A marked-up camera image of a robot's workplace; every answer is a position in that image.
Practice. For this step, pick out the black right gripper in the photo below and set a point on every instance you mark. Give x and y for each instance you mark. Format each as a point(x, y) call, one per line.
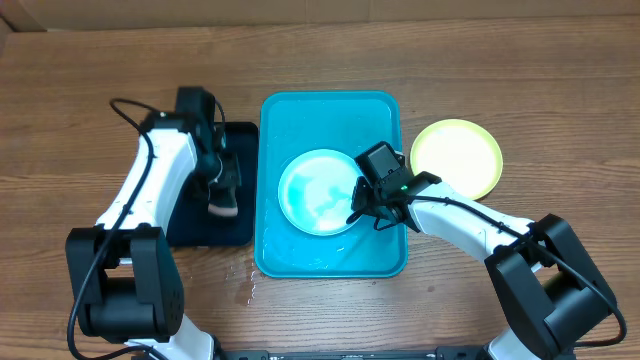
point(364, 206)

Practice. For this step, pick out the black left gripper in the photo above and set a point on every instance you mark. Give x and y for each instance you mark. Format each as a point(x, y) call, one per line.
point(233, 176)

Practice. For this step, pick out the green scrubbing sponge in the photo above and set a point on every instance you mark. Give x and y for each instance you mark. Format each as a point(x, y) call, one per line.
point(222, 202)

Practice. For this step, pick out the light blue plate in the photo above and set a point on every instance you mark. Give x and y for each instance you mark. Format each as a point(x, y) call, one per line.
point(315, 191)

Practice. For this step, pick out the yellow plate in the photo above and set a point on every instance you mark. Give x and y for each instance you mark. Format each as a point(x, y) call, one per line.
point(462, 153)

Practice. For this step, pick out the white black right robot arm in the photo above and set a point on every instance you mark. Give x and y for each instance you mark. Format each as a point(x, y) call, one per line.
point(552, 294)

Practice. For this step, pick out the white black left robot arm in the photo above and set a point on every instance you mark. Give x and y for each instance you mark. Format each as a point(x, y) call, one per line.
point(126, 286)

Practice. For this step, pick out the black plastic tray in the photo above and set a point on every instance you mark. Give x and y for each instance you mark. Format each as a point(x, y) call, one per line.
point(191, 225)

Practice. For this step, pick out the blue plastic tray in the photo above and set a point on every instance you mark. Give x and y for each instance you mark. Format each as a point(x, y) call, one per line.
point(351, 122)

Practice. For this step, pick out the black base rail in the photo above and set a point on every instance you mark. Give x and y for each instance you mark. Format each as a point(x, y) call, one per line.
point(400, 354)

